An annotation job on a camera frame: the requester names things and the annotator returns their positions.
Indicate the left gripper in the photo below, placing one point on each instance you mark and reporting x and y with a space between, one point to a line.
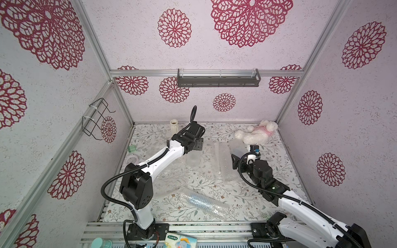
199 143

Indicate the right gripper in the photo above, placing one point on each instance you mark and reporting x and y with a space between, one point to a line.
237 163

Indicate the cream ribbed ceramic vase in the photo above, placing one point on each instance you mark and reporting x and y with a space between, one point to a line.
174 126

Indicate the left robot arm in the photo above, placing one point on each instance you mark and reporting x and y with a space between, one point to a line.
142 211

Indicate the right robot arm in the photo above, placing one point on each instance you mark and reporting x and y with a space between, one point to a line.
318 230

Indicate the bubble wrapped purple vase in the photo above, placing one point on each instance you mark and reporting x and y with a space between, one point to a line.
237 147

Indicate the bubble wrapped item front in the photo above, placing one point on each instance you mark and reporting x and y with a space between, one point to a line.
206 204

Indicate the white pink plush toy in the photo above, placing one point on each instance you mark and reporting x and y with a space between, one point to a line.
258 135

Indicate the green cube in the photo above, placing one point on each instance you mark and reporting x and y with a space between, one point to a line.
131 148

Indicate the lilac tape roll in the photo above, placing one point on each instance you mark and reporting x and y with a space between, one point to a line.
134 159

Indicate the tissue pack with cartoon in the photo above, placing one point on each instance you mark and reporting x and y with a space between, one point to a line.
174 240

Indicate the teal bottle cap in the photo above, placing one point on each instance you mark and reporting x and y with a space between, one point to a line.
101 243

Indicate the black wall shelf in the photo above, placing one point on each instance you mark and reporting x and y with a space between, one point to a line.
218 81

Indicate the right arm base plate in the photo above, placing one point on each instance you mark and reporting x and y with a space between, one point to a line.
267 230

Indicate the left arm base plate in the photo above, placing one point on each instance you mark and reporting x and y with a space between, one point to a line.
154 232

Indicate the black wire wall rack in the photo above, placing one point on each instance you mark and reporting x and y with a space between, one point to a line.
91 122

